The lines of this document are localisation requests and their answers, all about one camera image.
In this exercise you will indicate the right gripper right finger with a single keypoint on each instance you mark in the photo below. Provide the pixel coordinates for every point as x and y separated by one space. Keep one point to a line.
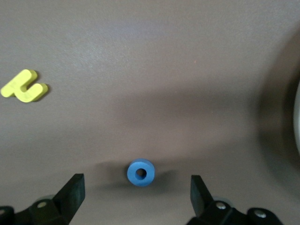
204 206

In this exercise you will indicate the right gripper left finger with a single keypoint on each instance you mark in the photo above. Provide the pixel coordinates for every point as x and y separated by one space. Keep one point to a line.
70 201

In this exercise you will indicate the blue foam letter o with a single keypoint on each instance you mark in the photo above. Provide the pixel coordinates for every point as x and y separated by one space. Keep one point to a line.
133 180

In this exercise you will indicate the yellow foam letter h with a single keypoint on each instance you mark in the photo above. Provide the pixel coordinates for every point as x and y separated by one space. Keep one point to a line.
25 95

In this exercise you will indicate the beige brown plate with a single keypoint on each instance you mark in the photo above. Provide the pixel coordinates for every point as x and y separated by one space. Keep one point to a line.
298 117

